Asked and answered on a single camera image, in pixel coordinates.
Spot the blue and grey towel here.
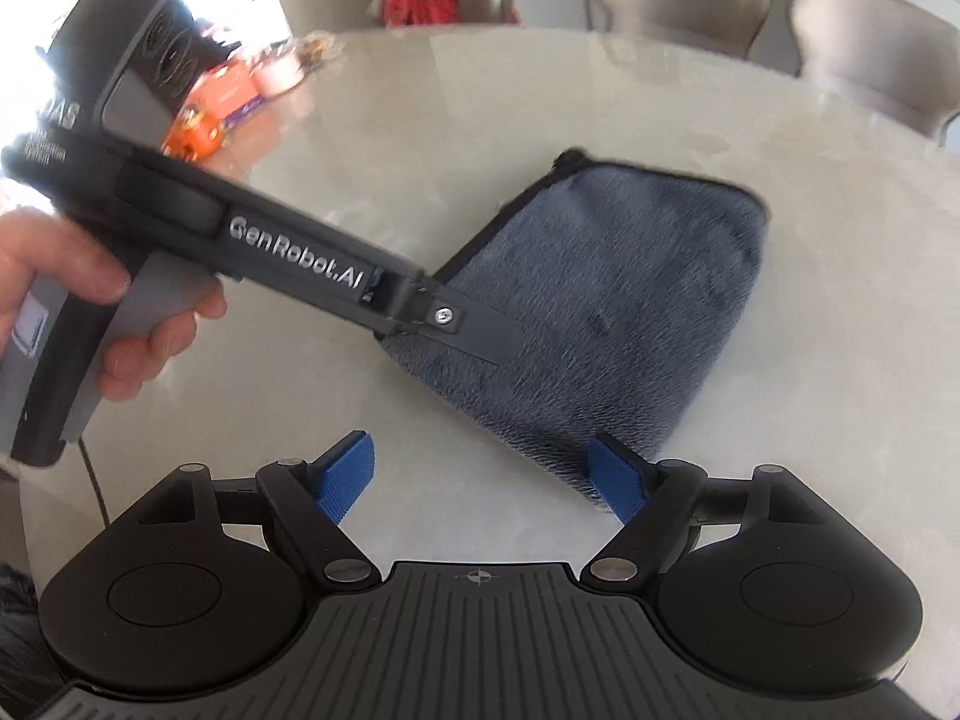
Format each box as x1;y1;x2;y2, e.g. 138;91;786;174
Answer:
381;149;770;502

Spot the person's left hand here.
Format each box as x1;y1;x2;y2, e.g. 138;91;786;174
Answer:
0;205;230;405

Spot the orange snack package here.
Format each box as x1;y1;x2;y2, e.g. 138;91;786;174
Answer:
161;60;262;163

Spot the pink candle jar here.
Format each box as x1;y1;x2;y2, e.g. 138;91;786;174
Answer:
251;50;304;99

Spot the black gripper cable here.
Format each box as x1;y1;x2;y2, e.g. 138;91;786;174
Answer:
76;436;111;530

